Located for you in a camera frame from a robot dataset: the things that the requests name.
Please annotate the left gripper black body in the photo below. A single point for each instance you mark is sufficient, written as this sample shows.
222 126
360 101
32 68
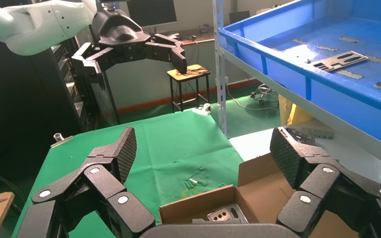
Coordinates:
118 29

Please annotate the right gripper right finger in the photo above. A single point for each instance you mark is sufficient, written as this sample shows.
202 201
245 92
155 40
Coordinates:
318 180

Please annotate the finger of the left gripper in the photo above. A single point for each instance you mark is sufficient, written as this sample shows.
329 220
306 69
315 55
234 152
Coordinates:
92 59
167 49

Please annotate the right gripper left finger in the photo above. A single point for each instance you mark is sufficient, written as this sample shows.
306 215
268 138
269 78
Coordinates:
105 184

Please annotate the silver I/O shield plate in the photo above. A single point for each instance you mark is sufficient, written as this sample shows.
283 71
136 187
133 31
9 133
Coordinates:
333 60
243 219

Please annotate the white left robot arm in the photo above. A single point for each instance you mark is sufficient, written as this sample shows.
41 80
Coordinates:
39 23

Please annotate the brown cardboard box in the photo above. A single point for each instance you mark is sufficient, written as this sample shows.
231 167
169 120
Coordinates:
253 200

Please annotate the blue plastic tray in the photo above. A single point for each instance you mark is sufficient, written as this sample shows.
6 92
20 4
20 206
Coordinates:
341 98

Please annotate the yellow top metal stool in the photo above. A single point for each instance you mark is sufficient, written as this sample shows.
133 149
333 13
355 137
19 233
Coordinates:
177 75

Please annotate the wooden desk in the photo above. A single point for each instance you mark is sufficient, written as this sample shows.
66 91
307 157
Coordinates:
200 40

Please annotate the black monitor screen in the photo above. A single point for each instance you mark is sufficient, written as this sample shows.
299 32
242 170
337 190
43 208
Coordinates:
151 13

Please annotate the angled metal plate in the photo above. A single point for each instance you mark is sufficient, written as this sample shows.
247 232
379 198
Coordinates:
318 133

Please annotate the white metal shelf rack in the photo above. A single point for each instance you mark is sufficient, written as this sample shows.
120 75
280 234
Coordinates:
220 49

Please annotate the silver spring clamp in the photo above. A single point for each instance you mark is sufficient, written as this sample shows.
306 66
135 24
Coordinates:
203 108
59 137

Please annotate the green tablecloth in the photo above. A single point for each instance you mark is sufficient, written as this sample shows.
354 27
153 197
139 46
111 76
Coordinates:
164 144

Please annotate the yellow plastic bag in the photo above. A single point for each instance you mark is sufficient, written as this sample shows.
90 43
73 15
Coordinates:
295 113

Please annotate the small white scrap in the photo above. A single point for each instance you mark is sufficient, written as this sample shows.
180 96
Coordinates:
192 182

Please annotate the black equipment cabinet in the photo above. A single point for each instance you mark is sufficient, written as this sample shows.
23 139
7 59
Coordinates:
19 108

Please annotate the office chair wheel base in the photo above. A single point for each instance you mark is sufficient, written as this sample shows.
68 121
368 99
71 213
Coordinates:
262 88

